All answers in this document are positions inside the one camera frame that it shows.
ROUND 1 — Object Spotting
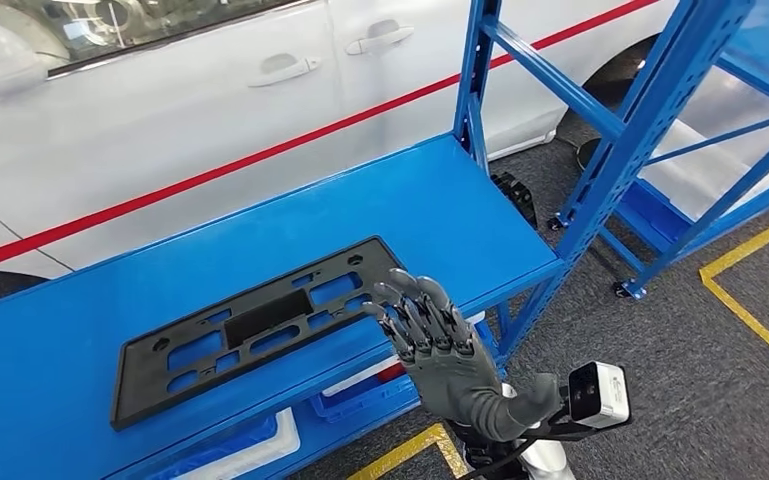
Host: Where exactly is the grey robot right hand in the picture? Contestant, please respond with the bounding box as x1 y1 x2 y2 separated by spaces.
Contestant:
362 268 564 444

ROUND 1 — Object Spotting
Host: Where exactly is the black licence plate frame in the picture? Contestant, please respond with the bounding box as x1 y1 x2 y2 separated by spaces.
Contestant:
109 235 418 433

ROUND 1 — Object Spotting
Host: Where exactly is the blue metal shelf rack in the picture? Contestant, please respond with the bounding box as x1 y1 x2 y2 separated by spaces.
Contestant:
0 0 753 480
546 0 769 303

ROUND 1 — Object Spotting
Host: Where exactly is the black ribbed block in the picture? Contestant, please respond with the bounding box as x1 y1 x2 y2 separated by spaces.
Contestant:
489 172 539 231

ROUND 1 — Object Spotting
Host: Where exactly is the dark round stanchion base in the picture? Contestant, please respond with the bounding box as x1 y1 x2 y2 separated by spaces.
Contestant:
574 137 605 175

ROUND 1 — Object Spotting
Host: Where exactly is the red barrier belt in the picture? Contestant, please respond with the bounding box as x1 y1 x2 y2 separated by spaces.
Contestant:
0 0 660 280

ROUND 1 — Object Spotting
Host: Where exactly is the large white plastic crate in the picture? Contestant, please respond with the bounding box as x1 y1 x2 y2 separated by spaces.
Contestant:
638 66 769 223

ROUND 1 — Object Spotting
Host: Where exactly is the white car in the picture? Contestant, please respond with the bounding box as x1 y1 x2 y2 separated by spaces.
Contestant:
0 0 690 314

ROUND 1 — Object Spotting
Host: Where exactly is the white car side mirror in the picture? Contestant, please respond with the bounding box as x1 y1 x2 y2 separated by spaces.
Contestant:
0 19 51 104

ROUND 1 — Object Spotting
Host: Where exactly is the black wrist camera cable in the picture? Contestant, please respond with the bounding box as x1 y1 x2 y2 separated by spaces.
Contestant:
456 435 544 480

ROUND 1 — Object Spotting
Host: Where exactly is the black camera bracket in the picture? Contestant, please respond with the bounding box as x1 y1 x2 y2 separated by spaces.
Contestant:
542 404 634 442

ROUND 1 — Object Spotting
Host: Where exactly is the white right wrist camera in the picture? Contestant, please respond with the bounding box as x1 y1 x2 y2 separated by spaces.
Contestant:
568 360 632 431

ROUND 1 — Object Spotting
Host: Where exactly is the rear car door handle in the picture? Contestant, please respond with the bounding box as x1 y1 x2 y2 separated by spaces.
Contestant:
345 19 416 56

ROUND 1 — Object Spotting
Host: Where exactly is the car door handle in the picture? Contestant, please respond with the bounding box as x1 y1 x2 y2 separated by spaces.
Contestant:
345 19 416 56
248 52 322 89

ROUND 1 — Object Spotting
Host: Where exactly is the front car door handle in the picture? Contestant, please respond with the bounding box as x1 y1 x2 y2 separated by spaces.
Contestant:
248 52 322 89

